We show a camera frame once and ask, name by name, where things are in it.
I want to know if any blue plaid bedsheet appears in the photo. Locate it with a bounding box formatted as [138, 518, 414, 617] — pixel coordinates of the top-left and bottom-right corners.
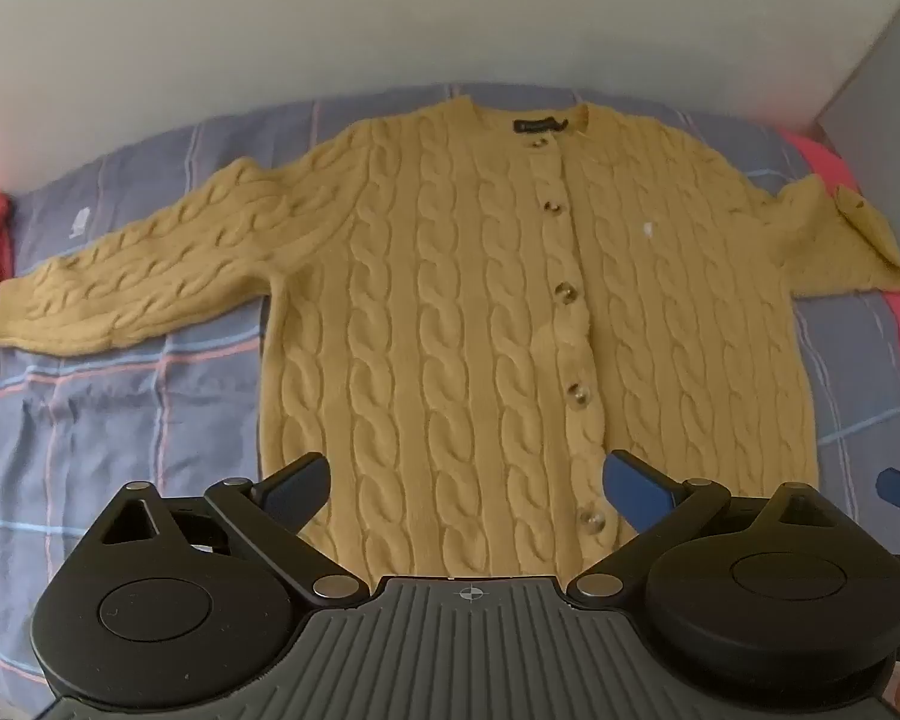
[0, 81, 900, 706]

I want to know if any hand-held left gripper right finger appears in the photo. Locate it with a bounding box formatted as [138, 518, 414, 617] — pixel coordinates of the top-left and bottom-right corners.
[566, 450, 842, 607]

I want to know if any grey panel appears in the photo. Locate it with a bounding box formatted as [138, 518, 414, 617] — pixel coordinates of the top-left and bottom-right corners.
[816, 34, 900, 192]

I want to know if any yellow cable-knit cardigan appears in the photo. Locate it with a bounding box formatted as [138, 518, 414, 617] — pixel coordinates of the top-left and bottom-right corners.
[0, 97, 900, 578]

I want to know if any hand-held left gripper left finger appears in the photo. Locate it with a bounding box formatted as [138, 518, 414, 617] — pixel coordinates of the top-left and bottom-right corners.
[96, 452, 372, 607]

